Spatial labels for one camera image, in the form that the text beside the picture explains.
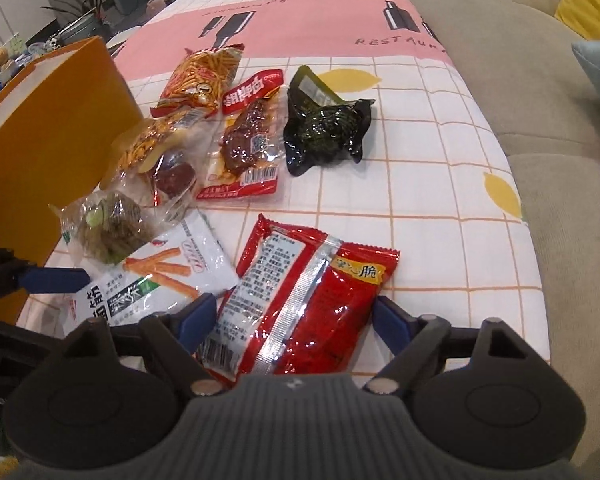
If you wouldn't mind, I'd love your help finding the orange fries snack packet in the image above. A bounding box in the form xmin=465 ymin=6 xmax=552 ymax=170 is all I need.
xmin=150 ymin=45 xmax=245 ymax=118

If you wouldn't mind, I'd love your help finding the black green snack packet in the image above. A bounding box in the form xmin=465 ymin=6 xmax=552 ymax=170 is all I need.
xmin=282 ymin=65 xmax=377 ymax=177

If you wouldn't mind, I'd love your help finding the large red snack packet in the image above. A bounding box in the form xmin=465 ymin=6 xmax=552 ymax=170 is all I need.
xmin=195 ymin=212 xmax=401 ymax=377

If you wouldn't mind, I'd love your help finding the white sticks snack packet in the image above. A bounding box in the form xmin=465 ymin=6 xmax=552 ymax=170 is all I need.
xmin=62 ymin=210 xmax=241 ymax=337

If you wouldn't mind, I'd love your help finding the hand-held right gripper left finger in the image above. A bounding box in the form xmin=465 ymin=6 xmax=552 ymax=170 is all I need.
xmin=62 ymin=292 xmax=231 ymax=396

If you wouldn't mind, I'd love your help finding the beige sofa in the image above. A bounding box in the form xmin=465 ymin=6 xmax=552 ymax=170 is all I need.
xmin=380 ymin=0 xmax=600 ymax=480

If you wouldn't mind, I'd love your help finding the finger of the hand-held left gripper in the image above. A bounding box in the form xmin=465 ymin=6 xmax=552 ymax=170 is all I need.
xmin=0 ymin=312 xmax=68 ymax=358
xmin=0 ymin=247 xmax=91 ymax=306

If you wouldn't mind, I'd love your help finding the red meat snack packet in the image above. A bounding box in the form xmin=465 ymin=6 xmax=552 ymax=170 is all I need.
xmin=195 ymin=69 xmax=287 ymax=202

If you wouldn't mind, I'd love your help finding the spiky potted plant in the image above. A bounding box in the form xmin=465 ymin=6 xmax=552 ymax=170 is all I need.
xmin=40 ymin=0 xmax=127 ymax=47

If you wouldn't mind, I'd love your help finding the orange cardboard box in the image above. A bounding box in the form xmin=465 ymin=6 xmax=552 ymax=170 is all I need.
xmin=0 ymin=36 xmax=143 ymax=326

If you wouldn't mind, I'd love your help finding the clear yellow strips snack packet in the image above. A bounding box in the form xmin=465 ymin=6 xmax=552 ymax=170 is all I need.
xmin=100 ymin=108 xmax=208 ymax=181

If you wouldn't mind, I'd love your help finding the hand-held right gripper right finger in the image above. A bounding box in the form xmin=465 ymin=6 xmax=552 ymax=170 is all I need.
xmin=365 ymin=296 xmax=531 ymax=396

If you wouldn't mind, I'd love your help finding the clear green snack packet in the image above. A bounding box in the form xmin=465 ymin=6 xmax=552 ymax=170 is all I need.
xmin=47 ymin=190 xmax=181 ymax=267

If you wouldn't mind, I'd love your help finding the clear dark red snack packet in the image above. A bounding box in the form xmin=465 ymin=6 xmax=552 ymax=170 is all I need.
xmin=150 ymin=146 xmax=202 ymax=209

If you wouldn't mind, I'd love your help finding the checked lemon print tablecloth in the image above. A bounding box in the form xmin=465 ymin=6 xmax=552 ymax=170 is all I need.
xmin=17 ymin=0 xmax=551 ymax=377

